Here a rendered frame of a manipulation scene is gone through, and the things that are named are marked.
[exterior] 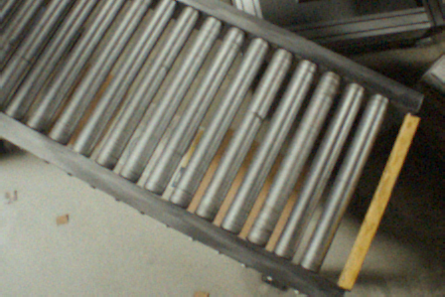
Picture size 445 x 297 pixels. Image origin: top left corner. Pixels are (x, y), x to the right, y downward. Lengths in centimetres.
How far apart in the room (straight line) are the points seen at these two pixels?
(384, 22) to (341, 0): 20
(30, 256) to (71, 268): 17
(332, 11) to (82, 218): 130
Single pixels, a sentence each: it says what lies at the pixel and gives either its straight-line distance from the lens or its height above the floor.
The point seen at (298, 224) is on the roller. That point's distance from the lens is 102.
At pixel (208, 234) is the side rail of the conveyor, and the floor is 80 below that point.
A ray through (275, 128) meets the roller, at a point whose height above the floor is 80.
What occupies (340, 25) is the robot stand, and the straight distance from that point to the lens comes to 186.
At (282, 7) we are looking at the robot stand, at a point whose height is 21.
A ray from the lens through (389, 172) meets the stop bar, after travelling 107.
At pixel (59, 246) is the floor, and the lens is 190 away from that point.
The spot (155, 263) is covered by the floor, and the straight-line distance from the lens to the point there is 182.
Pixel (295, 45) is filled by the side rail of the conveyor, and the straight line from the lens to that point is 113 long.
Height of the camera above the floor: 180
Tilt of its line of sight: 75 degrees down
